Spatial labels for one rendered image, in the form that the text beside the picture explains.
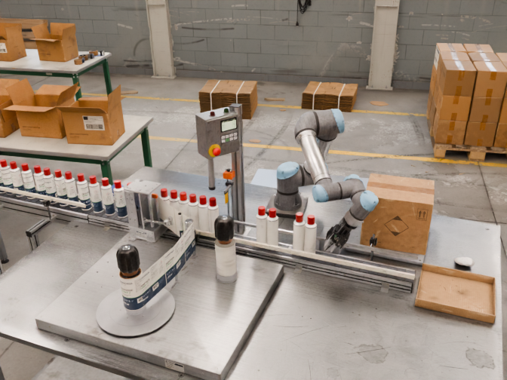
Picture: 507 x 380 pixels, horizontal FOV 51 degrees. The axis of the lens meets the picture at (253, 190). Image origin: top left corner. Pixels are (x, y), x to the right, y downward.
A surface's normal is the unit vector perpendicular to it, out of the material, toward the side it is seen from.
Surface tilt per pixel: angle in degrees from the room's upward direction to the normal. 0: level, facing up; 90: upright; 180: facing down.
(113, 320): 0
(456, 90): 91
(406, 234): 90
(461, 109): 90
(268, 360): 0
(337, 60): 90
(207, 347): 0
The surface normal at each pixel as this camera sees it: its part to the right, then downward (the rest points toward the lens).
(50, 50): -0.28, 0.46
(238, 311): -0.02, -0.88
